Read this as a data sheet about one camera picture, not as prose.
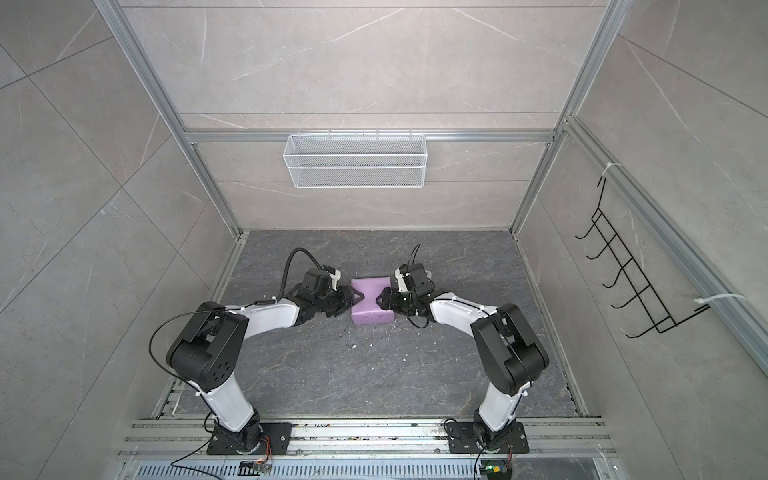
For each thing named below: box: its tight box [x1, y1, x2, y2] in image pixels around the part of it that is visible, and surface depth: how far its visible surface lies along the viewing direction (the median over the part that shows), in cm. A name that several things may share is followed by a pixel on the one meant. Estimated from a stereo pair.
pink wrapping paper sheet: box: [351, 276, 395, 325], surface depth 92 cm
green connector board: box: [480, 459, 512, 480], surface depth 72 cm
